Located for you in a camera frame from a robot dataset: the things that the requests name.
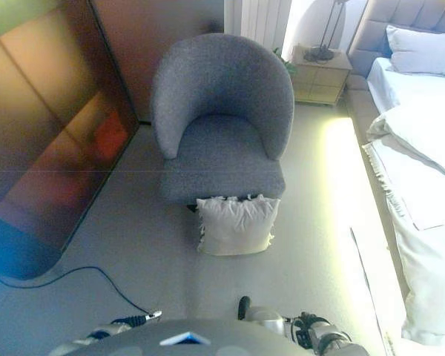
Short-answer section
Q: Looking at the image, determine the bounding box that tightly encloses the grey padded headboard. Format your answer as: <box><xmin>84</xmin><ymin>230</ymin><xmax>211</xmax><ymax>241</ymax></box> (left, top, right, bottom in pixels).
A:
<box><xmin>346</xmin><ymin>0</ymin><xmax>445</xmax><ymax>79</ymax></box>

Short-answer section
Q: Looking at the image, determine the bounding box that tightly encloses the thin dark floor cable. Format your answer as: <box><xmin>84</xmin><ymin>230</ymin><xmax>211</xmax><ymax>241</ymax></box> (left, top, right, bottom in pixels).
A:
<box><xmin>0</xmin><ymin>266</ymin><xmax>150</xmax><ymax>315</ymax></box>

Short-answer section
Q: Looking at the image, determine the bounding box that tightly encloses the grey fabric tub armchair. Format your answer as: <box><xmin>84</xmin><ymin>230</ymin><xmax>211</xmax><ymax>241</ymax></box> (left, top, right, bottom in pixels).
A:
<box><xmin>150</xmin><ymin>33</ymin><xmax>295</xmax><ymax>214</ymax></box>

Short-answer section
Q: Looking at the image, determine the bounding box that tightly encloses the green potted plant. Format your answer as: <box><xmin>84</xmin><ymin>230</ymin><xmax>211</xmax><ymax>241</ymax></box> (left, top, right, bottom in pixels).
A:
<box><xmin>273</xmin><ymin>47</ymin><xmax>298</xmax><ymax>78</ymax></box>

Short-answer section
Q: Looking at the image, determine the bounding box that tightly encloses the white fringed cushion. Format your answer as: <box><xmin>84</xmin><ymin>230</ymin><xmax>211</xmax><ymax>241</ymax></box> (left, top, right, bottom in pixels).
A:
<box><xmin>195</xmin><ymin>193</ymin><xmax>282</xmax><ymax>257</ymax></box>

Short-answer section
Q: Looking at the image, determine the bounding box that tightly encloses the glossy brown wardrobe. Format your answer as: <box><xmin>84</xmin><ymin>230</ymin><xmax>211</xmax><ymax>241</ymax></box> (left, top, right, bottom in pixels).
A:
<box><xmin>0</xmin><ymin>0</ymin><xmax>141</xmax><ymax>281</ymax></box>

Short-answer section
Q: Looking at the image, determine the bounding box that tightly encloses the white bed pillow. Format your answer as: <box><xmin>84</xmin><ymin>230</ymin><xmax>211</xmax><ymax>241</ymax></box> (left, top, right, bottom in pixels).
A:
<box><xmin>384</xmin><ymin>24</ymin><xmax>445</xmax><ymax>79</ymax></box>

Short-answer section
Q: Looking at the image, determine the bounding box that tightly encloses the thin black cord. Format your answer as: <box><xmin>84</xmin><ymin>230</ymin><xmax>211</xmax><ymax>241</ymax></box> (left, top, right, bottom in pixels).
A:
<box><xmin>349</xmin><ymin>227</ymin><xmax>380</xmax><ymax>356</ymax></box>

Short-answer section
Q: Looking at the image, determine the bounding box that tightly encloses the white duvet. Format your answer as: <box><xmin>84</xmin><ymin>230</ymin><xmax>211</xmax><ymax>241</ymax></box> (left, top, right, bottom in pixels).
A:
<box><xmin>361</xmin><ymin>95</ymin><xmax>445</xmax><ymax>346</ymax></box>

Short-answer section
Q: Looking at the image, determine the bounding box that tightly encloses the beige bedside table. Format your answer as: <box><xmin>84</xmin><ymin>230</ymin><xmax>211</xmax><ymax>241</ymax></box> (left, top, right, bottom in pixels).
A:
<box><xmin>291</xmin><ymin>44</ymin><xmax>353</xmax><ymax>108</ymax></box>

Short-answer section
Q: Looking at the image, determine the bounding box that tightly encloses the black table lamp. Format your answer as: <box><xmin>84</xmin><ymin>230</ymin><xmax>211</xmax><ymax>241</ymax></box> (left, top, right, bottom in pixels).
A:
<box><xmin>303</xmin><ymin>0</ymin><xmax>349</xmax><ymax>63</ymax></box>

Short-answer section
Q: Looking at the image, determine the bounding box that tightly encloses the white mattress sheet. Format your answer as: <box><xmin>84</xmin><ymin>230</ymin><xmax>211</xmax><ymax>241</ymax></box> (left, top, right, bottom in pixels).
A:
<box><xmin>366</xmin><ymin>56</ymin><xmax>445</xmax><ymax>116</ymax></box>

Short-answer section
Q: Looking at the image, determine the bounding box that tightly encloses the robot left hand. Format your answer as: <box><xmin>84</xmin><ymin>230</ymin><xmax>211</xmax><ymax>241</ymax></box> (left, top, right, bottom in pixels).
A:
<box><xmin>111</xmin><ymin>310</ymin><xmax>163</xmax><ymax>329</ymax></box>

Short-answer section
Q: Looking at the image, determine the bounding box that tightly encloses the grey robot torso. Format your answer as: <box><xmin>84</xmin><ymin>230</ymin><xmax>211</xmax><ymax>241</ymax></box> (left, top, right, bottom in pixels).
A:
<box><xmin>73</xmin><ymin>319</ymin><xmax>312</xmax><ymax>356</ymax></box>

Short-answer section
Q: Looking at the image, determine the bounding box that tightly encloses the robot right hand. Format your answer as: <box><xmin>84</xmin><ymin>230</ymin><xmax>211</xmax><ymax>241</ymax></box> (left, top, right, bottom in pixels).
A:
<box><xmin>289</xmin><ymin>312</ymin><xmax>323</xmax><ymax>333</ymax></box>

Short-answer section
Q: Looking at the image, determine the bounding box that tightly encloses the silver robot right leg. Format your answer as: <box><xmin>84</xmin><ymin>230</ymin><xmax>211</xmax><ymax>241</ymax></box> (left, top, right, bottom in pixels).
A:
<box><xmin>237</xmin><ymin>295</ymin><xmax>287</xmax><ymax>337</ymax></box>

